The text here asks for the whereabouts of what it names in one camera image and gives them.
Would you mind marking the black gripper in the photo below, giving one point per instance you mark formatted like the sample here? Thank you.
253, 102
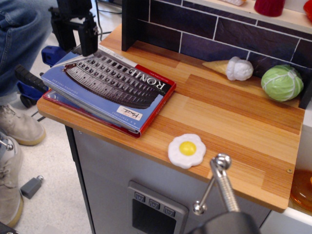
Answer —
72, 15

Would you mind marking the Rome picture book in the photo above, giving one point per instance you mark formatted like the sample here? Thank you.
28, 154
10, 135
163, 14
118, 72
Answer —
124, 94

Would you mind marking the person leg in jeans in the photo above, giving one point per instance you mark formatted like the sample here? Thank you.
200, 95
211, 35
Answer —
24, 27

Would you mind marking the blue bar clamp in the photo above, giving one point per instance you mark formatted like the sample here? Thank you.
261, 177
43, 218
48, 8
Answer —
30, 87

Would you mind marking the beige shoe upper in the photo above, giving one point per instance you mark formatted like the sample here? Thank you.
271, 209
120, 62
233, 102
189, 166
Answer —
23, 128

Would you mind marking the beige shoe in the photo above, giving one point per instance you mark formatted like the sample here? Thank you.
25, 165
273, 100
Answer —
11, 201
23, 128

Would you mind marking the small metal knob left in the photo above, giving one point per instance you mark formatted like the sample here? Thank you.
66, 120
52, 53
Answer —
7, 146

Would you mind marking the toy fried egg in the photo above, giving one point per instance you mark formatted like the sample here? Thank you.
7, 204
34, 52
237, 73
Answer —
186, 151

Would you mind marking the toy ice cream cone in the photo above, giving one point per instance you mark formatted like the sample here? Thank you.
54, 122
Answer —
233, 69

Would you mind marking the grey block with knob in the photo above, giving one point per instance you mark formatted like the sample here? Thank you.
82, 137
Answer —
29, 189

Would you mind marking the beige shoe lower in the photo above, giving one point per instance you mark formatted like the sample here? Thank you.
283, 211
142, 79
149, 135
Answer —
11, 201

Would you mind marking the red cup on shelf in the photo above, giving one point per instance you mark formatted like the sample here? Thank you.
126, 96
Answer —
270, 8

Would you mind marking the grey toy oven panel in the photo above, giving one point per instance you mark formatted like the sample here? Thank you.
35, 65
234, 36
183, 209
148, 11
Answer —
153, 213

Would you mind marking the toy green cabbage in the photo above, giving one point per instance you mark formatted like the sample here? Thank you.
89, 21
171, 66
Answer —
282, 83

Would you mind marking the red object top right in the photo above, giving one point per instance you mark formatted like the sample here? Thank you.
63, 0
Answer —
308, 8

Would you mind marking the orange transparent bowl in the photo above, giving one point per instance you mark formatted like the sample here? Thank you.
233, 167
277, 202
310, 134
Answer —
301, 191

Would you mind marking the black vertical shelf post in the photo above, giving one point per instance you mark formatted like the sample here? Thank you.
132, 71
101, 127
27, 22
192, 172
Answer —
133, 11

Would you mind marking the metal clamp screw handle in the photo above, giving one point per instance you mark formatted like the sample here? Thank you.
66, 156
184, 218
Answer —
219, 166

